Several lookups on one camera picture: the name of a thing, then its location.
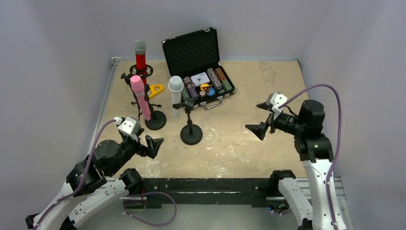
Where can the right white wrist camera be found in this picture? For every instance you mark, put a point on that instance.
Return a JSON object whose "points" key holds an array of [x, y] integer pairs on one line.
{"points": [[275, 102]]}

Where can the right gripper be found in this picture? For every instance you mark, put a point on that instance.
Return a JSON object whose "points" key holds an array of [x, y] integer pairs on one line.
{"points": [[270, 119]]}

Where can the white playing card box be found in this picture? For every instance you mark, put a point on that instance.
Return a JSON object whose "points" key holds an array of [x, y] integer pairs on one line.
{"points": [[199, 79]]}

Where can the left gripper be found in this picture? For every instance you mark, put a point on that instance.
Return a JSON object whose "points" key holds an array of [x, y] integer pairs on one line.
{"points": [[139, 143]]}

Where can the red glitter microphone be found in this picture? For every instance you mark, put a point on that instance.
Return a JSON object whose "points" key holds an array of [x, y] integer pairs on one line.
{"points": [[141, 67]]}

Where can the yellow triangular plastic frame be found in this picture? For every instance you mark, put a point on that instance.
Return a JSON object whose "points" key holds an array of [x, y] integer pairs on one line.
{"points": [[155, 90]]}

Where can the black poker chip case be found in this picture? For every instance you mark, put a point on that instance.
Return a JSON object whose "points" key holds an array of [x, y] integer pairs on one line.
{"points": [[194, 53]]}

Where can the aluminium corner rail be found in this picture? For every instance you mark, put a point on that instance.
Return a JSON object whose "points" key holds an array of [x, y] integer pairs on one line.
{"points": [[104, 99]]}

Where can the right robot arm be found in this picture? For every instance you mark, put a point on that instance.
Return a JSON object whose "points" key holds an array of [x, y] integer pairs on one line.
{"points": [[321, 211]]}

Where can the pink microphone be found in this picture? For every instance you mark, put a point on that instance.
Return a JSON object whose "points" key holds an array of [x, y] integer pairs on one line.
{"points": [[140, 90]]}

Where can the black round-base stand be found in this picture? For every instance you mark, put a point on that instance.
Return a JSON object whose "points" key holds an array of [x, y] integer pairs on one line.
{"points": [[190, 134], [154, 119]]}

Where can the white microphone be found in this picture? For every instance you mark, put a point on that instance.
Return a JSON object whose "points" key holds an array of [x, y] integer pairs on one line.
{"points": [[176, 86]]}

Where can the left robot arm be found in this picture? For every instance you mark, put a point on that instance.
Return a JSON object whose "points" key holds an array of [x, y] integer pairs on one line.
{"points": [[90, 186]]}

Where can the black tripod microphone stand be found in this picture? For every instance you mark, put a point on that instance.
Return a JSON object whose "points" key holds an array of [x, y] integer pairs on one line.
{"points": [[126, 78]]}

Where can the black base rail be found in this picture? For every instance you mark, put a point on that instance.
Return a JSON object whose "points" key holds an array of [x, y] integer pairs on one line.
{"points": [[255, 192]]}

